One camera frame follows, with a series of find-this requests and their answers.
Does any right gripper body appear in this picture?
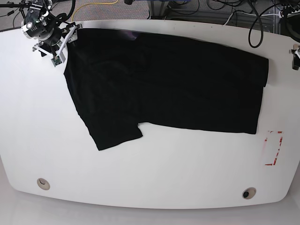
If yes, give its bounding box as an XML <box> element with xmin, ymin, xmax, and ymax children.
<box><xmin>32</xmin><ymin>22</ymin><xmax>82</xmax><ymax>58</ymax></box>

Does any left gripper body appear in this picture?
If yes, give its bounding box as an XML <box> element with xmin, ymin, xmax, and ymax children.
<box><xmin>289</xmin><ymin>45</ymin><xmax>300</xmax><ymax>58</ymax></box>

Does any black T-shirt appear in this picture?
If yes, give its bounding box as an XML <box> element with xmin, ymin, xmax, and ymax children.
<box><xmin>64</xmin><ymin>29</ymin><xmax>269</xmax><ymax>150</ymax></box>

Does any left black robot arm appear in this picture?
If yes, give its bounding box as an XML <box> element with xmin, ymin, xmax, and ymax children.
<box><xmin>247</xmin><ymin>0</ymin><xmax>300</xmax><ymax>71</ymax></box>

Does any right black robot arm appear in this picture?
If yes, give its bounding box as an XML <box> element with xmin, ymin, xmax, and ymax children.
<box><xmin>21</xmin><ymin>0</ymin><xmax>82</xmax><ymax>66</ymax></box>

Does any white power strip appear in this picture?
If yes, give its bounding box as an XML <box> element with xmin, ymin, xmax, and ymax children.
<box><xmin>279</xmin><ymin>6</ymin><xmax>300</xmax><ymax>19</ymax></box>

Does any black tripod stand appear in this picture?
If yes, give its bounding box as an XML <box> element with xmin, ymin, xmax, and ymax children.
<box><xmin>0</xmin><ymin>0</ymin><xmax>31</xmax><ymax>30</ymax></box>

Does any red tape rectangle marking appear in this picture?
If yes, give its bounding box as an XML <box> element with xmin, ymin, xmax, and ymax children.
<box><xmin>262</xmin><ymin>131</ymin><xmax>284</xmax><ymax>166</ymax></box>

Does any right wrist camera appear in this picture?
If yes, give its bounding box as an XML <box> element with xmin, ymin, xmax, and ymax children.
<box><xmin>51</xmin><ymin>55</ymin><xmax>65</xmax><ymax>67</ymax></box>

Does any yellow cable on floor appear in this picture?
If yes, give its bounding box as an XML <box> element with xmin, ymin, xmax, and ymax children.
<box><xmin>71</xmin><ymin>0</ymin><xmax>119</xmax><ymax>22</ymax></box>

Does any white cable on floor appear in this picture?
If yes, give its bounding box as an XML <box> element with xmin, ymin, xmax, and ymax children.
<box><xmin>224</xmin><ymin>11</ymin><xmax>281</xmax><ymax>26</ymax></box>

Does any aluminium frame post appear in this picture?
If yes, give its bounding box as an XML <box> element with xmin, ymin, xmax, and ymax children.
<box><xmin>147</xmin><ymin>0</ymin><xmax>169</xmax><ymax>19</ymax></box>

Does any left table cable grommet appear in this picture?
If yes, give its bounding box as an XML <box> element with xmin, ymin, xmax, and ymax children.
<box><xmin>37</xmin><ymin>178</ymin><xmax>50</xmax><ymax>190</ymax></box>

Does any table cable grommet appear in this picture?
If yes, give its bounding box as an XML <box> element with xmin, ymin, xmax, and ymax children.
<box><xmin>37</xmin><ymin>178</ymin><xmax>50</xmax><ymax>190</ymax></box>
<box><xmin>242</xmin><ymin>187</ymin><xmax>256</xmax><ymax>200</ymax></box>

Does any right table cable grommet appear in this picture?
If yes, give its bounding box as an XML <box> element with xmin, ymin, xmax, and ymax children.
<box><xmin>242</xmin><ymin>187</ymin><xmax>256</xmax><ymax>200</ymax></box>

